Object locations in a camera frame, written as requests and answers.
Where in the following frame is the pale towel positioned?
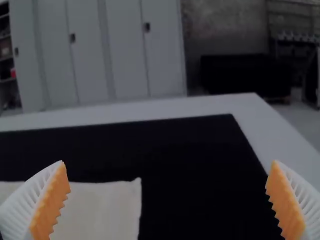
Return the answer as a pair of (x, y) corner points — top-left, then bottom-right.
(0, 177), (143, 240)

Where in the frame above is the black crate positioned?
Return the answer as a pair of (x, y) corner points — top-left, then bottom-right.
(199, 53), (294, 99)

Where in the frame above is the metal frame trolley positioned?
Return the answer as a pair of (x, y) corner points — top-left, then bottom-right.
(273, 29), (320, 110)

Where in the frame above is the black mat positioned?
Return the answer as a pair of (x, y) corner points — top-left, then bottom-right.
(0, 113), (286, 240)

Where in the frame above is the open grey cupboard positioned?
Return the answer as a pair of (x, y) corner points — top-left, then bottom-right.
(0, 0), (44, 115)

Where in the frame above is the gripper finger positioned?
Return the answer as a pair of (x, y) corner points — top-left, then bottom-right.
(264, 159), (320, 240)
(0, 160), (72, 240)

